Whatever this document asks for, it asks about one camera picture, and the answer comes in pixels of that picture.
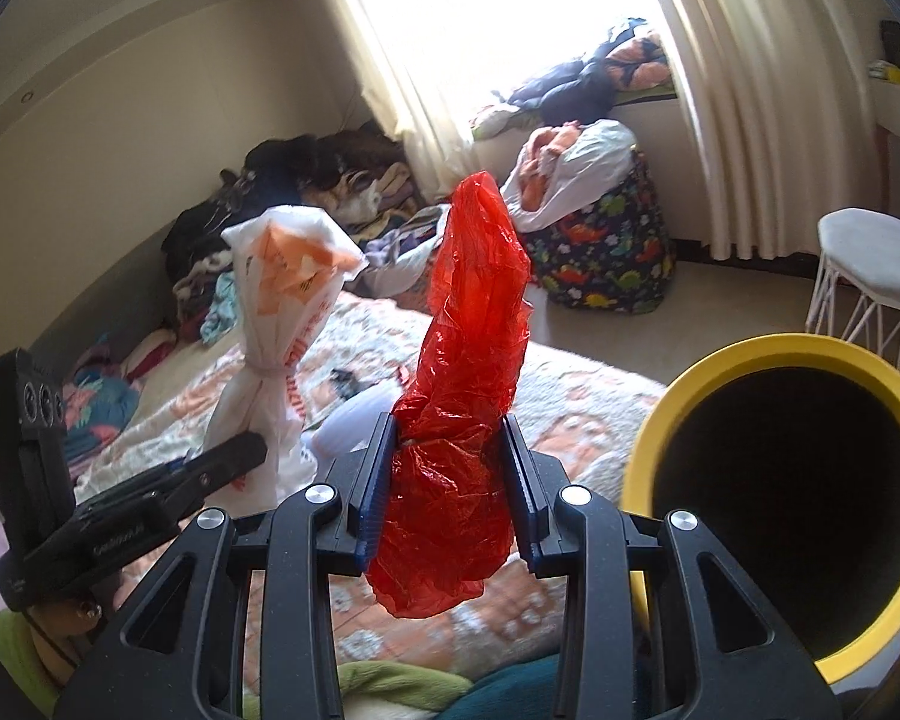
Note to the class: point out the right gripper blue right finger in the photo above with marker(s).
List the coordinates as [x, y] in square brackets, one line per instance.
[533, 481]

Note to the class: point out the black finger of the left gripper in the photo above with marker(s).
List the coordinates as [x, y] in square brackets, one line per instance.
[191, 482]

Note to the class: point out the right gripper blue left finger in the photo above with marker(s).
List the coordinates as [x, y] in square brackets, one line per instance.
[362, 479]

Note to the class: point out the red plastic bag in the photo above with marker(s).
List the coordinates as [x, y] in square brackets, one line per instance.
[447, 523]

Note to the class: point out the white orange plastic bag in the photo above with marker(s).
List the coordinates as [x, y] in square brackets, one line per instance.
[289, 266]

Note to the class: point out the yellow rimmed trash bin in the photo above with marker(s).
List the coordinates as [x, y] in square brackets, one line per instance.
[787, 447]

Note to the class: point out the peach white bed blanket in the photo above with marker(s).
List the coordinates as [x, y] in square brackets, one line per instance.
[576, 409]

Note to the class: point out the floral pillow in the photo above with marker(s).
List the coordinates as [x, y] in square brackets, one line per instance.
[99, 402]

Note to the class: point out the teal fuzzy knee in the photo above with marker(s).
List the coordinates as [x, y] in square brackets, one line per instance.
[525, 691]

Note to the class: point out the dinosaur print laundry basket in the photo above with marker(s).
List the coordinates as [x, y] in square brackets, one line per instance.
[614, 254]

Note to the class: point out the white plastic bag with clothes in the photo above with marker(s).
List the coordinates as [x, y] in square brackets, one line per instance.
[560, 170]

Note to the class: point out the clothes on window sill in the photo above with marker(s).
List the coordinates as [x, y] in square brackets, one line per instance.
[629, 67]

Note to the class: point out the cream curtain left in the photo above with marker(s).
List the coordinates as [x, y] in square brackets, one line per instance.
[398, 67]

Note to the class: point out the cream curtain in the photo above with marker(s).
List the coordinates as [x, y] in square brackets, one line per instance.
[778, 101]
[398, 67]

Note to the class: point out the cream curtain right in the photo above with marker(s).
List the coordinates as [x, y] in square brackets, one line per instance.
[778, 101]

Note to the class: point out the white wire stool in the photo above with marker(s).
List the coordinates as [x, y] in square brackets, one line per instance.
[856, 294]

